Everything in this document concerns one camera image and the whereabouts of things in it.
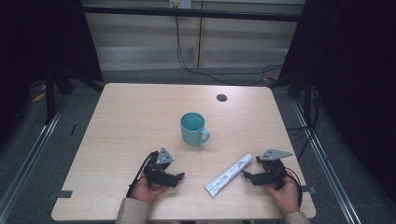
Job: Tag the person's left hand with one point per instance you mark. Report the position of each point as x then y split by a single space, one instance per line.
145 193

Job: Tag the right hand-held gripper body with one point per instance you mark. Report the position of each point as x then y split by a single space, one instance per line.
272 172

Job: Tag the metal floor rail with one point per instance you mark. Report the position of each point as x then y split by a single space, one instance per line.
34 146
330 174

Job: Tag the grey tape strip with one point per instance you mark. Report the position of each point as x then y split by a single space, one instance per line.
62 194
308 189

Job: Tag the black metal stand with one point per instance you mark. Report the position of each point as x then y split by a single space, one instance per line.
49 99
308 102

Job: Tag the white wall socket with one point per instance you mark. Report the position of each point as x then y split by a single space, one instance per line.
180 3

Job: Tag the yellow scrap on floor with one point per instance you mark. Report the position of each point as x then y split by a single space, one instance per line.
39 97

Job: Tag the round dark table grommet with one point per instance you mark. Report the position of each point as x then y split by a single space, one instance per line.
221 97

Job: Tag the person's right hand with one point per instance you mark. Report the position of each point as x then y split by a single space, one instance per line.
286 197

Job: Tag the teal ceramic mug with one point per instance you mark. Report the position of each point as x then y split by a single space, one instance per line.
192 136

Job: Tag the black horizontal bar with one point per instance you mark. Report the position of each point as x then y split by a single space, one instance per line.
186 13

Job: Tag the small black floor tape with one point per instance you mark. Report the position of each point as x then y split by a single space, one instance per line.
73 129

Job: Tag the black curtain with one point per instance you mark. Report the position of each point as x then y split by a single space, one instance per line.
37 40
355 77

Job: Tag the white toothpaste tube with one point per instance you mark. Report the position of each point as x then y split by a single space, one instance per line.
229 176

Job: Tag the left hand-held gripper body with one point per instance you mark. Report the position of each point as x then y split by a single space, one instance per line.
158 169

